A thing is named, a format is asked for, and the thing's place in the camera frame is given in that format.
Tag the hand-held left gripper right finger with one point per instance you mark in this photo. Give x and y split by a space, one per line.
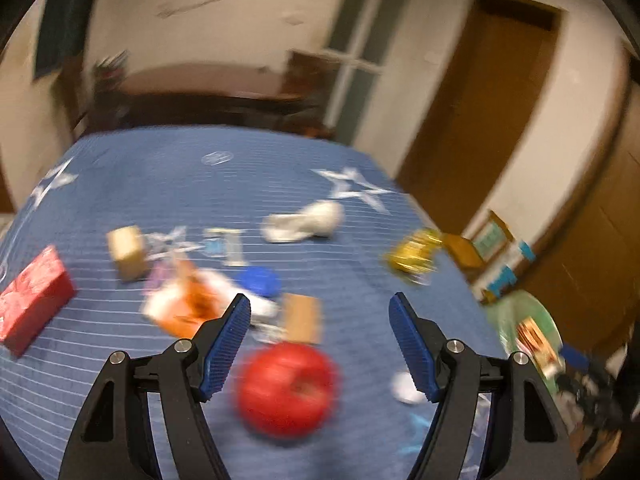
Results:
412 345

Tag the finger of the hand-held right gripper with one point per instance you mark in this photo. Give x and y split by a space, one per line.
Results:
575 357

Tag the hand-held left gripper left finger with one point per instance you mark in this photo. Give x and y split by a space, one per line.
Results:
225 350

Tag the green plate with snack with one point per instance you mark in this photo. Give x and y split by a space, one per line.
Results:
510 320

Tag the red apple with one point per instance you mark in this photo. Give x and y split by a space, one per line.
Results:
287 392

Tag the white small cap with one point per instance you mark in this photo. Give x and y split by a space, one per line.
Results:
407 386

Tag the orange white wrapper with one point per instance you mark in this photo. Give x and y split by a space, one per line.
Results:
185 300

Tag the blue round lid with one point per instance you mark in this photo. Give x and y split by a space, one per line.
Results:
260 282

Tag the yellow plastic bag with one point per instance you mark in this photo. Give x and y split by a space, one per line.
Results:
412 255

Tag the purple wrapper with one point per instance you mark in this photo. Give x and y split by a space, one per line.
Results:
157 277

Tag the small wooden chair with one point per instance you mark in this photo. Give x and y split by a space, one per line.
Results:
475 247

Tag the blue star tablecloth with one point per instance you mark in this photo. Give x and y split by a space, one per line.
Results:
200 185

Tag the red patterned box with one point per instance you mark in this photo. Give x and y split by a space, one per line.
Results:
32 297

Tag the brown wooden door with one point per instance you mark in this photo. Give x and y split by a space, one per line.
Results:
480 110

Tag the dark wooden dining table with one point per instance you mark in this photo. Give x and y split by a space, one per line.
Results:
200 90

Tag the dark wooden chair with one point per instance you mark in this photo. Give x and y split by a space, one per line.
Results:
310 85

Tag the white glass door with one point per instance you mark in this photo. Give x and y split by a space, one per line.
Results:
365 55

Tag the bottles on dining table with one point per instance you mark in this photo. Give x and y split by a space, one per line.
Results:
111 66

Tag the dark window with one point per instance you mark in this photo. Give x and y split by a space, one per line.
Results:
67 15

